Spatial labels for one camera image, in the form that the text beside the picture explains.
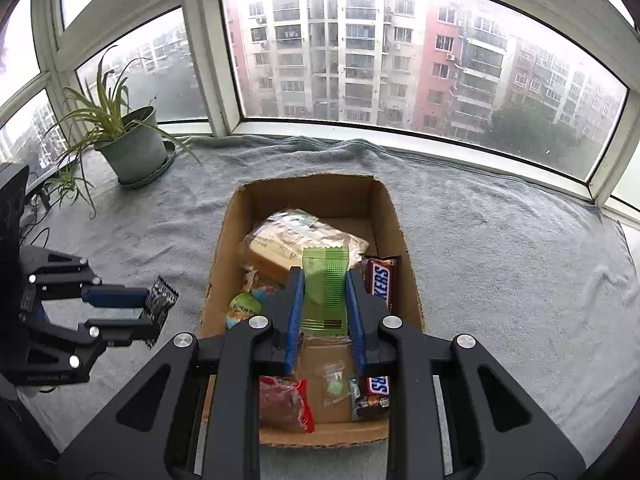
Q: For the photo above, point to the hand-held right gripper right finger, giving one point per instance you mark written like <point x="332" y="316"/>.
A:
<point x="356" y="325"/>

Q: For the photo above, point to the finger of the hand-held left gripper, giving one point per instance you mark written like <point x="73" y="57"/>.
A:
<point x="115" y="296"/>
<point x="120" y="331"/>

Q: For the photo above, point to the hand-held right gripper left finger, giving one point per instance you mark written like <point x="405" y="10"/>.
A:
<point x="295" y="320"/>

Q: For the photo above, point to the green wafer packet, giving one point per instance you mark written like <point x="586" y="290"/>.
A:
<point x="325" y="285"/>

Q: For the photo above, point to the small black snack packet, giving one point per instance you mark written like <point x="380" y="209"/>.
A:
<point x="162" y="300"/>

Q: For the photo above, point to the brown chocolate bar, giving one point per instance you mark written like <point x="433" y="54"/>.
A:
<point x="382" y="280"/>

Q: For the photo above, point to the green jelly cup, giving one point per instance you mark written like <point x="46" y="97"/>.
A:
<point x="242" y="307"/>

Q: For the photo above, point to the large clear cracker packet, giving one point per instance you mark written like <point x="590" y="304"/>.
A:
<point x="295" y="240"/>

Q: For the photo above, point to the cardboard box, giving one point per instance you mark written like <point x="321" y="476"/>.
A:
<point x="310" y="200"/>

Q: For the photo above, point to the small clear green candy packet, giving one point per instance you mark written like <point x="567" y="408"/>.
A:
<point x="334" y="385"/>

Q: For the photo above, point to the small chocolate bar packet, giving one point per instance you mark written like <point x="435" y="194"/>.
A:
<point x="372" y="400"/>

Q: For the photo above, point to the clear red-edged dried fruit packet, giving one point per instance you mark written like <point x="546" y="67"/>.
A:
<point x="282" y="402"/>

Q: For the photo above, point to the grey-green flower pot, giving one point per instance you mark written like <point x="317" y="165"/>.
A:
<point x="135" y="155"/>

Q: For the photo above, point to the grey-green pot saucer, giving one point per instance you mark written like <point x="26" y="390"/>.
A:
<point x="169" y="162"/>

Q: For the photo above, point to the grey blanket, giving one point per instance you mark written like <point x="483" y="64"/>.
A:
<point x="500" y="260"/>

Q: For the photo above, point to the green spider plant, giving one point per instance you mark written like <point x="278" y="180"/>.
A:
<point x="111" y="127"/>

